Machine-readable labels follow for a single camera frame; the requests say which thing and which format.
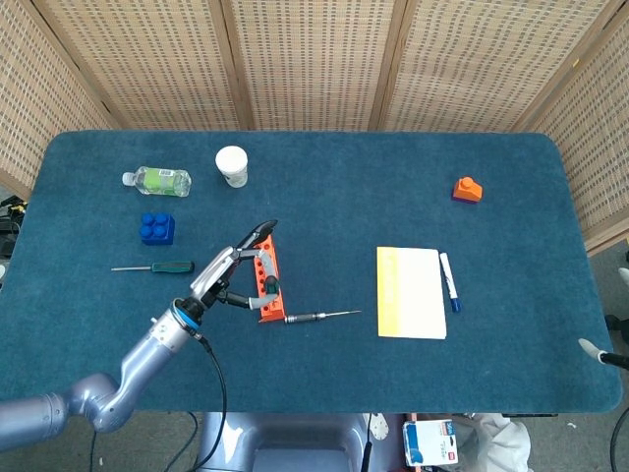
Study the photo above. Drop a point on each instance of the left five-finger robot hand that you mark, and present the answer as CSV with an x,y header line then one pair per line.
x,y
216,273

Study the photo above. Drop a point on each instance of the right five-finger robot hand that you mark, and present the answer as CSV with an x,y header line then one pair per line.
x,y
592,350

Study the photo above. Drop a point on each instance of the stubby green black screwdriver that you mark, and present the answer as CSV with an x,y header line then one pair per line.
x,y
271,284

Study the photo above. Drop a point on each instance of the orange screwdriver rack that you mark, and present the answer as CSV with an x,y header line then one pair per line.
x,y
270,314

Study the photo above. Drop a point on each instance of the blue studded building block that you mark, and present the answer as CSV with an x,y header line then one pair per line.
x,y
157,231

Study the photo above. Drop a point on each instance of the silver black precision screwdriver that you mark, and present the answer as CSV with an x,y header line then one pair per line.
x,y
302,318

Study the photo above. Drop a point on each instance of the clear green-label water bottle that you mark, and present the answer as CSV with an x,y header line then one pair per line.
x,y
157,181

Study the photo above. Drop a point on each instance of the white floral paper cup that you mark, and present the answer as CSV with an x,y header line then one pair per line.
x,y
231,162

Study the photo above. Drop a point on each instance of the white crumpled cloth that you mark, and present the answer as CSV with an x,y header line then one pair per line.
x,y
496,442

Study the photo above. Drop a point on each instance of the blue felt table cover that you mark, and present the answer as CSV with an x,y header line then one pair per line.
x,y
344,369

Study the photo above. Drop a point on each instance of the white marker with blue cap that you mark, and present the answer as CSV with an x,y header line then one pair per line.
x,y
448,280

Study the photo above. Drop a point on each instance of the silver robot torso base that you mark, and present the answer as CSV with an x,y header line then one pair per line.
x,y
295,442

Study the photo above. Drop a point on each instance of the yellow and white notebook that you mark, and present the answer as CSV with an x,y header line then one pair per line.
x,y
413,295

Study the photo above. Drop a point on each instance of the blue and white cardboard box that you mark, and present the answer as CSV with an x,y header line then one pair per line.
x,y
427,442

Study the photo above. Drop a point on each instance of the orange and purple block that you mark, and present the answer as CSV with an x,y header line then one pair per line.
x,y
467,189

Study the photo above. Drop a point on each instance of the woven wooden folding screen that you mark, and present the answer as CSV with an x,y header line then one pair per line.
x,y
314,64

